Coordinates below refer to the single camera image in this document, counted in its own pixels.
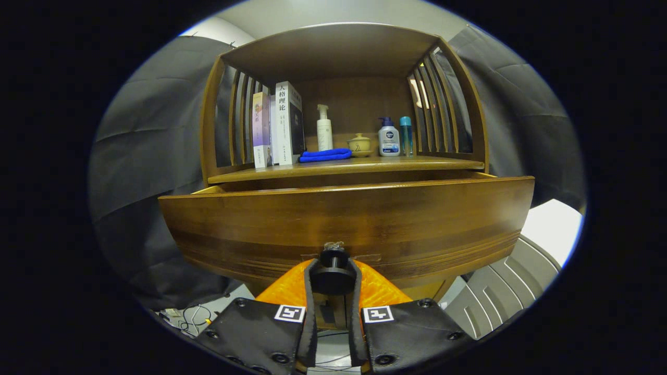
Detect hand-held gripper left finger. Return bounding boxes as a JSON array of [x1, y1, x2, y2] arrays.
[[206, 259, 319, 375]]

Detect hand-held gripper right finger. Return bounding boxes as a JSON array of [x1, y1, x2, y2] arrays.
[[348, 259, 472, 374]]

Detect black drawer knob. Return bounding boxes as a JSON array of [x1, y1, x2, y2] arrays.
[[310, 242, 356, 296]]

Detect brown wooden countertop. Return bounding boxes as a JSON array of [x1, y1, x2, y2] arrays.
[[207, 155, 486, 184]]

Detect brown wooden cabinet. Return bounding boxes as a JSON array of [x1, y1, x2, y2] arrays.
[[201, 22, 490, 330]]

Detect blue folded cloth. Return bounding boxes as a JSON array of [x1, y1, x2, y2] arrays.
[[299, 148, 353, 164]]

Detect yellow lidded tea cup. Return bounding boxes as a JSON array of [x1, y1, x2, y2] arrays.
[[347, 133, 373, 158]]

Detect white blue-capped lotion bottle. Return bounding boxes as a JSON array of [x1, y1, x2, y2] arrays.
[[378, 117, 401, 157]]

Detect white pump bottle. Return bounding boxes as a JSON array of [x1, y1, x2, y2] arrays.
[[316, 104, 334, 152]]

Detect teal clear bottle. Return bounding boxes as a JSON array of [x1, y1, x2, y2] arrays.
[[400, 116, 414, 157]]

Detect purple book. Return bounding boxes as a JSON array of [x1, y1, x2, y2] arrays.
[[252, 92, 273, 169]]

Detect thick white book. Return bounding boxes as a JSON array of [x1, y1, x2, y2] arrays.
[[269, 81, 306, 166]]

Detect white and grey plastic unit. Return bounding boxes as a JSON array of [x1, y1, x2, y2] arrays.
[[443, 199, 583, 340]]

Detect black backdrop cloth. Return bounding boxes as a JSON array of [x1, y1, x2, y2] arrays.
[[88, 23, 587, 313]]

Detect floor cables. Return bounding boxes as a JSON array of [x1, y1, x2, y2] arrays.
[[159, 304, 230, 339]]

